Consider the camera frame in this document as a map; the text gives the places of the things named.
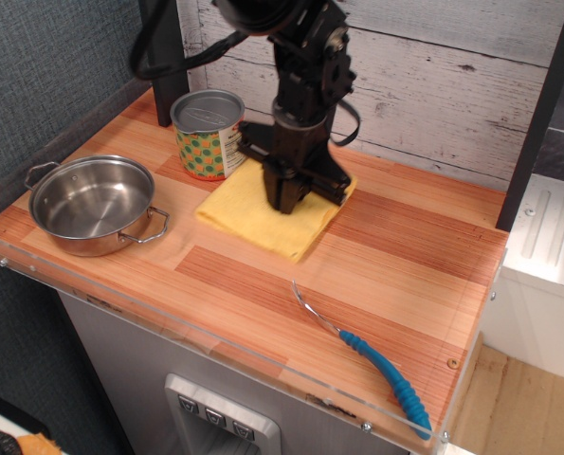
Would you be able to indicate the orange object in corner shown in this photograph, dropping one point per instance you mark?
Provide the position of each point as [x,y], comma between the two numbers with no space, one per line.
[38,444]

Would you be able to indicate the clear acrylic table guard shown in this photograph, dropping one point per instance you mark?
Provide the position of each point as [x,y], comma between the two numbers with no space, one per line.
[415,296]

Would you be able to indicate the silver toy fridge dispenser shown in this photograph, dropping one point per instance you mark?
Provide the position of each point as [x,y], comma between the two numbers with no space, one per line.
[210,423]

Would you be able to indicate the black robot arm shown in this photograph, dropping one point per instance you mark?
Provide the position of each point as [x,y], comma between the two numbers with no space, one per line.
[310,40]

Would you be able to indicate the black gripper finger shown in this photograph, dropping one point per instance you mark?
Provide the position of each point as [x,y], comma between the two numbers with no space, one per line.
[293,191]
[274,178]

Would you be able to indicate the dark vertical post left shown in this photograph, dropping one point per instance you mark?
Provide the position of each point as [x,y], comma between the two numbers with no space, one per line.
[166,47]

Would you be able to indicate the green orange patterned can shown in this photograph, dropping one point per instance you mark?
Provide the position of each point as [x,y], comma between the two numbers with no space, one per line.
[206,125]

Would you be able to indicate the dark vertical post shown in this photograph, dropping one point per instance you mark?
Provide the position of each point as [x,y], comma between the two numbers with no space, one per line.
[547,100]
[166,47]

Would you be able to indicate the yellow rag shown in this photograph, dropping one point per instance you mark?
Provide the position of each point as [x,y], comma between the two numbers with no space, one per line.
[239,207]

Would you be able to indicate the blue handled fork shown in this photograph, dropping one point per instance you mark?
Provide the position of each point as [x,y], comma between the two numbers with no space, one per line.
[406,396]

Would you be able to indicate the stainless steel pot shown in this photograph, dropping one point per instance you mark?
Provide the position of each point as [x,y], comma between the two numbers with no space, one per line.
[95,205]

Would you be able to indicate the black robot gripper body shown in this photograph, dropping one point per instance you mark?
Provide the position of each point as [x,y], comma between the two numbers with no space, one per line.
[301,147]

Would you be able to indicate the dark vertical post right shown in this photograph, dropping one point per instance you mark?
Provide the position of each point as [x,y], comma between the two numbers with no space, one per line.
[547,100]

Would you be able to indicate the white toy sink unit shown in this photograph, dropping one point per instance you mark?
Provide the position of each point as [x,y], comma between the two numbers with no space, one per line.
[524,317]

